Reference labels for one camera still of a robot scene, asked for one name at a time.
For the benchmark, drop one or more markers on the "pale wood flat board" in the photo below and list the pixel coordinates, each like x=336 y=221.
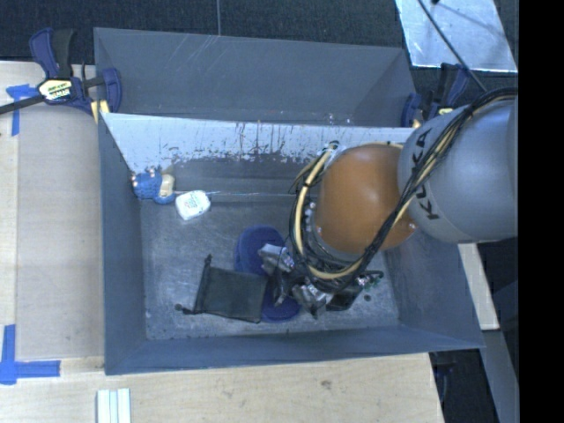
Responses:
x=57 y=236

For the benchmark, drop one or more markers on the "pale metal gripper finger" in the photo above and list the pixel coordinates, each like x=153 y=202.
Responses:
x=282 y=291
x=276 y=259

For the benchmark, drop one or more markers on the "white printed packet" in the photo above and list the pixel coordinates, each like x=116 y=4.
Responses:
x=192 y=204

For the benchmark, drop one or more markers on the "blue and cream toy animal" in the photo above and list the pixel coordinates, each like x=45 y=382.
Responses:
x=149 y=187

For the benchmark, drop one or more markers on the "grey metal bin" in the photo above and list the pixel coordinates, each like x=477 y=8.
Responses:
x=185 y=254

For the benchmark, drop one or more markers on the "dark blue slipper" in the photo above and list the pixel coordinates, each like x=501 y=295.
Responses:
x=252 y=247

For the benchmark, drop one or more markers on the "black mesh pouch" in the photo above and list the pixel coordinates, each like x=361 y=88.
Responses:
x=229 y=293

